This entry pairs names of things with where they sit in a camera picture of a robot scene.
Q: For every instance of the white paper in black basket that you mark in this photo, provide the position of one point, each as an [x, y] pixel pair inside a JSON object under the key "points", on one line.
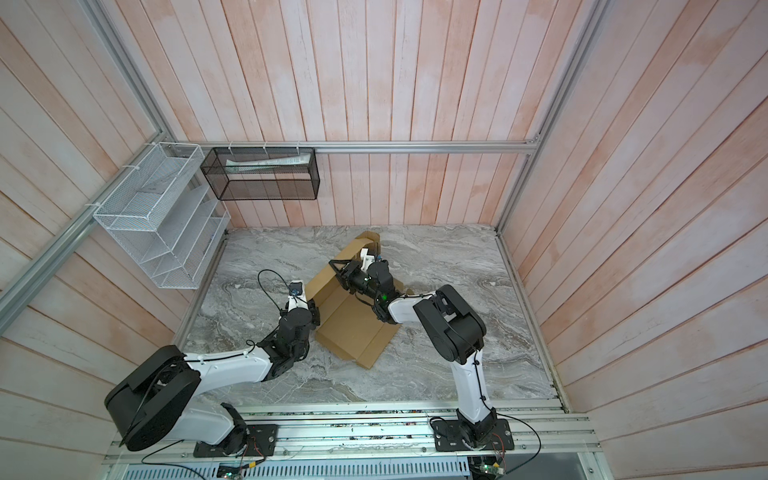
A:
{"points": [[280, 165]]}

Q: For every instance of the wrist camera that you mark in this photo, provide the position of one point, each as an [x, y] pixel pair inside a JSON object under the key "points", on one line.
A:
{"points": [[367, 258], [296, 295]]}

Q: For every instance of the left green circuit board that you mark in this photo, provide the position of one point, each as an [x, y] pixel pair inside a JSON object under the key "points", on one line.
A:
{"points": [[230, 472]]}

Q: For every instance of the white wire mesh shelf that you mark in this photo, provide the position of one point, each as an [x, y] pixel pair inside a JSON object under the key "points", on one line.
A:
{"points": [[167, 224]]}

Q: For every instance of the aluminium mounting rail frame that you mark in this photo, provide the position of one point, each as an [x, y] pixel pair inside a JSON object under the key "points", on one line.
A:
{"points": [[404, 429]]}

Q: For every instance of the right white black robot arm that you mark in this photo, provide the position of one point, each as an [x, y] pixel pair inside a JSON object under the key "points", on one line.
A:
{"points": [[452, 325]]}

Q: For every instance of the white slotted cable duct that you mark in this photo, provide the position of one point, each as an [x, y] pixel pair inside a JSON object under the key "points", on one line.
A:
{"points": [[371, 468]]}

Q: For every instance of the right green circuit board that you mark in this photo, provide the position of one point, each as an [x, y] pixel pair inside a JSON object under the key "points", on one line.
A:
{"points": [[482, 468]]}

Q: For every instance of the brown cardboard box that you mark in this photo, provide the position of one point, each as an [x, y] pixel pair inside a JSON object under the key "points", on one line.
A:
{"points": [[353, 326]]}

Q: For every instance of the green circuit board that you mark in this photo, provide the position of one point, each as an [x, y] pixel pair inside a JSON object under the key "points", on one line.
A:
{"points": [[482, 468], [230, 472]]}

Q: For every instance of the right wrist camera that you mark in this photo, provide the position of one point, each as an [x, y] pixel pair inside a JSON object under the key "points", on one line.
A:
{"points": [[367, 258]]}

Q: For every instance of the black wire mesh basket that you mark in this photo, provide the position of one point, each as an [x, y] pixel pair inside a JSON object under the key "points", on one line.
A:
{"points": [[260, 187]]}

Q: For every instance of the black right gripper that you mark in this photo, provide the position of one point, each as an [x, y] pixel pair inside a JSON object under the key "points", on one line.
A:
{"points": [[349, 275]]}

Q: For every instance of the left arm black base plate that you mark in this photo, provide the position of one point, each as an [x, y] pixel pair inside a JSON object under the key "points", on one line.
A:
{"points": [[250, 440]]}

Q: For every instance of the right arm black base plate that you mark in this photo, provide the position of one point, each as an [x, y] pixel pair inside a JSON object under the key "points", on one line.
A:
{"points": [[460, 435]]}

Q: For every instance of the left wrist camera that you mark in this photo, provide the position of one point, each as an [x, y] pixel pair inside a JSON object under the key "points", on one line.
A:
{"points": [[296, 295]]}

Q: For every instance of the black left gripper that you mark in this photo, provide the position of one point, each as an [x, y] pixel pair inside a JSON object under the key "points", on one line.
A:
{"points": [[315, 313]]}

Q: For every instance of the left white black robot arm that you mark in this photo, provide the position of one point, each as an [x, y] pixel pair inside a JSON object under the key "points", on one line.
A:
{"points": [[152, 404]]}

